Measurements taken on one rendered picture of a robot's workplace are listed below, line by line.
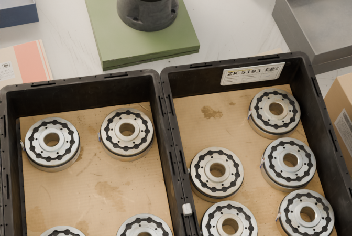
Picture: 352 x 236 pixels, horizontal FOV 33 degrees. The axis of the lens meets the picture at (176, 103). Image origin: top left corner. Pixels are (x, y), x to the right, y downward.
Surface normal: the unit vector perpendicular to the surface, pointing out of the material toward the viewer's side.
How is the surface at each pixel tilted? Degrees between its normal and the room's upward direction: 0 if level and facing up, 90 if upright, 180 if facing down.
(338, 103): 90
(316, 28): 0
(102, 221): 0
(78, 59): 0
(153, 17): 69
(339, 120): 90
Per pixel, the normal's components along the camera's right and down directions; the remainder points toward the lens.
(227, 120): 0.07, -0.49
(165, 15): 0.63, 0.48
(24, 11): 0.27, 0.85
